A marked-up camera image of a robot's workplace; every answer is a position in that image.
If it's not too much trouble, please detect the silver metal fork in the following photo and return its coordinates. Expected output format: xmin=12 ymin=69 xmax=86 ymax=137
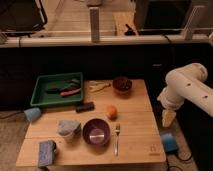
xmin=115 ymin=123 xmax=120 ymax=156

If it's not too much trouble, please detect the grey folded cloth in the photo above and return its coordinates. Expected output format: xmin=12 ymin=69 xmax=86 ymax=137
xmin=57 ymin=120 xmax=81 ymax=141

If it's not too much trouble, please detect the white horizontal rail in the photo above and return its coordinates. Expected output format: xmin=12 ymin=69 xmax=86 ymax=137
xmin=0 ymin=34 xmax=210 ymax=48

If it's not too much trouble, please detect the white angled post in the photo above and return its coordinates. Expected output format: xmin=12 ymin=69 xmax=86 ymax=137
xmin=182 ymin=5 xmax=205 ymax=40

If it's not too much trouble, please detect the purple bowl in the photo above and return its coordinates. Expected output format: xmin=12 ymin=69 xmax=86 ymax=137
xmin=82 ymin=118 xmax=111 ymax=146

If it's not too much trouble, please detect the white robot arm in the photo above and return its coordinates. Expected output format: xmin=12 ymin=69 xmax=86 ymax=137
xmin=157 ymin=63 xmax=213 ymax=127

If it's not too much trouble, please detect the orange fruit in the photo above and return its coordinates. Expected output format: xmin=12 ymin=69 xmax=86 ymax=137
xmin=107 ymin=105 xmax=118 ymax=120

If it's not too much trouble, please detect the light blue cup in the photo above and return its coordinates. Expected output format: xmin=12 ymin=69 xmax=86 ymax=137
xmin=24 ymin=107 xmax=42 ymax=122

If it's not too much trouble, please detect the black green tool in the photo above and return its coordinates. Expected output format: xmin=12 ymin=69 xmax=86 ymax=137
xmin=45 ymin=79 xmax=80 ymax=94

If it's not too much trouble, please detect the green plastic tray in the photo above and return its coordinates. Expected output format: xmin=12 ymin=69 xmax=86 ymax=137
xmin=30 ymin=72 xmax=84 ymax=107

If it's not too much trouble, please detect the black monitor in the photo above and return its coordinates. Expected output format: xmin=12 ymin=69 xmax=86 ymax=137
xmin=0 ymin=0 xmax=48 ymax=32

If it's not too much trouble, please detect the red handled tool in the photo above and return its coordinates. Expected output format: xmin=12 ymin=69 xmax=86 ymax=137
xmin=60 ymin=88 xmax=81 ymax=97

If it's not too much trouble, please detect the dark red bowl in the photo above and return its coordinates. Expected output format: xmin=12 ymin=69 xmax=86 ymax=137
xmin=112 ymin=76 xmax=132 ymax=94

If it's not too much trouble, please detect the blue sponge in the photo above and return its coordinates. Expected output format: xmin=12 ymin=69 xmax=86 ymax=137
xmin=38 ymin=140 xmax=56 ymax=167

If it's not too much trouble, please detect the blue device on floor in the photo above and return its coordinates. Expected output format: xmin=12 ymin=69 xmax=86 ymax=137
xmin=161 ymin=133 xmax=178 ymax=152

